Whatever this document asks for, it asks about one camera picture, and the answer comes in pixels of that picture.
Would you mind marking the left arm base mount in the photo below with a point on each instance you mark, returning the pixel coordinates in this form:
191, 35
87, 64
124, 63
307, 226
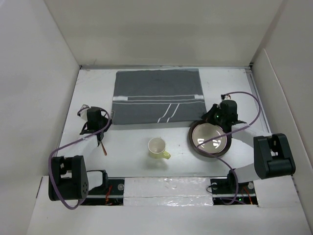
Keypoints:
110, 195

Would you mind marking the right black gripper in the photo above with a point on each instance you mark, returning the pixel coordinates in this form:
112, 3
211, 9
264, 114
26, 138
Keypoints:
208, 116

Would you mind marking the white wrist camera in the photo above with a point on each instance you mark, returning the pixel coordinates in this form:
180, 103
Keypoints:
225, 97
82, 113

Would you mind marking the copper fork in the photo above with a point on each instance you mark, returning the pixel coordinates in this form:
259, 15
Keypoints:
103, 148

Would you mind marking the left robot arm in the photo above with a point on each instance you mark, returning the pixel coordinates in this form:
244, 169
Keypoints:
68, 177

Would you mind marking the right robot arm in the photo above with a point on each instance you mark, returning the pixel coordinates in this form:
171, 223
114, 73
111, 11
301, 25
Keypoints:
272, 156

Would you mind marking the brown rimmed white plate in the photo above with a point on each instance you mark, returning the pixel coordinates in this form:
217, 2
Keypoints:
207, 140

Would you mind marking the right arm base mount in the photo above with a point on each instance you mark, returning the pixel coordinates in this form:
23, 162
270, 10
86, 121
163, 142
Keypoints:
223, 192

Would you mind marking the grey striped placemat cloth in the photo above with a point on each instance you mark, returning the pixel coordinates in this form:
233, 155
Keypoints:
157, 96

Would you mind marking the yellow green mug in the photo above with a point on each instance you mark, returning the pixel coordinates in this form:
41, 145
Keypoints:
157, 149

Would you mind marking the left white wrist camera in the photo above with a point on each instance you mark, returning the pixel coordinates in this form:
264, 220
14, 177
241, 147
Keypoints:
82, 113

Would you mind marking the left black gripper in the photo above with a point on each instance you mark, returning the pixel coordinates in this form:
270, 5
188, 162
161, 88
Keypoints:
106, 129

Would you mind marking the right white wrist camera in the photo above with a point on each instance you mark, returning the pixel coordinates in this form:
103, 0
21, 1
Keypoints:
225, 97

